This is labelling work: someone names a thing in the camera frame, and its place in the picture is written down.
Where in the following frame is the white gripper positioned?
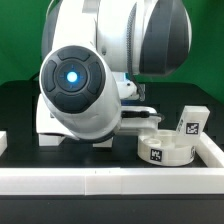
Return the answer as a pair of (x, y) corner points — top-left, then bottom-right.
(35, 93), (158, 138)

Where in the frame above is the white round stool seat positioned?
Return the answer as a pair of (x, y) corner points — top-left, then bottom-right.
(137, 130), (196, 166)

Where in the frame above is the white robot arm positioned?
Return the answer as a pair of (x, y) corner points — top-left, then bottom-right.
(36, 0), (191, 143)

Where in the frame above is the white U-shaped fence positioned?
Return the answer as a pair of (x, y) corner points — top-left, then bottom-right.
(0, 133), (224, 195)

